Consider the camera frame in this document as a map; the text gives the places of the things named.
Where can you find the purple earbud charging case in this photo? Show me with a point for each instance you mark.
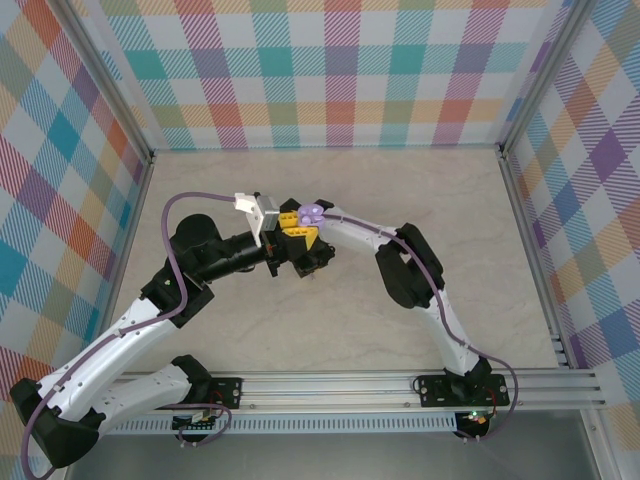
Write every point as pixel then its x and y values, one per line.
pixel 312 215

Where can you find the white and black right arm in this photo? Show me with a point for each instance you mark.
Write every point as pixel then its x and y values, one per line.
pixel 400 280

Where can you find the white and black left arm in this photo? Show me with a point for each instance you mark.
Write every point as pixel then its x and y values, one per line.
pixel 115 360

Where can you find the small controller board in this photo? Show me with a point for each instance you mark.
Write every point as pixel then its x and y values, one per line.
pixel 477 419
pixel 195 422

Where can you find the grey metal panel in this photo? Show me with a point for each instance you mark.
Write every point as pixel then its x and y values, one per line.
pixel 325 460

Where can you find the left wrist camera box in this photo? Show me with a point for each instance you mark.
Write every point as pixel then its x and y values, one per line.
pixel 250 207

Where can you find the aluminium frame bar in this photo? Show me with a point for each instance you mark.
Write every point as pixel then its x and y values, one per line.
pixel 126 225
pixel 534 250

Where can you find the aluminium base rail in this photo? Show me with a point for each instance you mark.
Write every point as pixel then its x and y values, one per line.
pixel 325 387

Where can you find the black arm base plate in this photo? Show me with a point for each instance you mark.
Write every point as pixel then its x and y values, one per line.
pixel 435 390
pixel 227 390

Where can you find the aluminium frame post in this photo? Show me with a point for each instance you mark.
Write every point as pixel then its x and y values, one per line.
pixel 540 75

